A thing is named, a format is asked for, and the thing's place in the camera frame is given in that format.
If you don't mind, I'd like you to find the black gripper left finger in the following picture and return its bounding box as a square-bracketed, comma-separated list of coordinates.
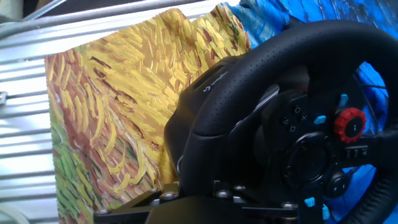
[93, 182, 181, 224]

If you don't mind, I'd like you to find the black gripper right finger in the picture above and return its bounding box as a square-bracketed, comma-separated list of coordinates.
[213, 180, 300, 224]

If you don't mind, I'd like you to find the black racing steering wheel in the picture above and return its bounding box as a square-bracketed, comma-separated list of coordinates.
[180, 20, 398, 224]

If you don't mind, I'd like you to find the black wheel base housing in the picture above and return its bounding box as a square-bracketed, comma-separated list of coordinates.
[164, 55, 249, 194]

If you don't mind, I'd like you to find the Van Gogh print cloth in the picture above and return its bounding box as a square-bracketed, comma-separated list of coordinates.
[44, 0, 398, 224]

